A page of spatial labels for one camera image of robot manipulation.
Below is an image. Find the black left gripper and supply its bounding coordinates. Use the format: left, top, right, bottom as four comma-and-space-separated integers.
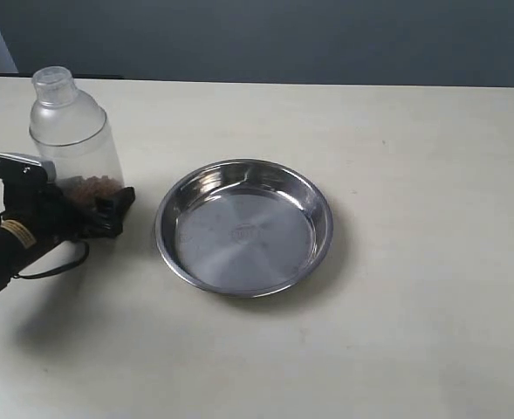
1, 181, 135, 249

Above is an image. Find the clear plastic shaker bottle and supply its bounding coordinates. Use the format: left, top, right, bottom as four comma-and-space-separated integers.
29, 66, 124, 208

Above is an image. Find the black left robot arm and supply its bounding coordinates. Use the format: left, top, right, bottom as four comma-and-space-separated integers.
0, 182, 135, 291

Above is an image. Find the round stainless steel plate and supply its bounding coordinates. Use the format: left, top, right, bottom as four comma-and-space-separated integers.
154, 159, 333, 299

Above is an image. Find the black cable loop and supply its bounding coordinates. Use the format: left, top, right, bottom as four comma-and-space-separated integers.
0, 200, 91, 280

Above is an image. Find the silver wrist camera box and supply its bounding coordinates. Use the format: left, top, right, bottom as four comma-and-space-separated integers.
0, 153, 57, 187

